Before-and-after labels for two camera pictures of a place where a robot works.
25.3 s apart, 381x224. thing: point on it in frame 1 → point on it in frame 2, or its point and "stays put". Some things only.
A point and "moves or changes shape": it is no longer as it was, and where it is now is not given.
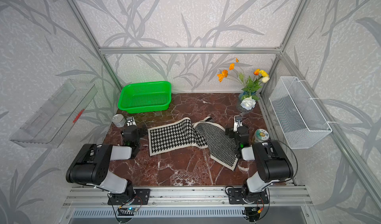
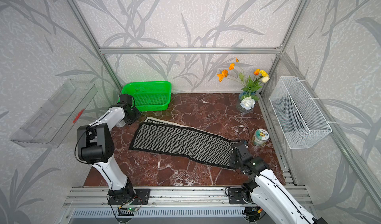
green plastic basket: (145, 96) stays put
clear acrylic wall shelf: (47, 127) stays put
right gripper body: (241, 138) → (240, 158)
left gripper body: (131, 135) → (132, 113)
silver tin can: (119, 121) stays put
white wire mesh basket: (301, 123) stays put
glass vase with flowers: (248, 97) stays put
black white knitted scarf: (205, 133) moves or changes shape
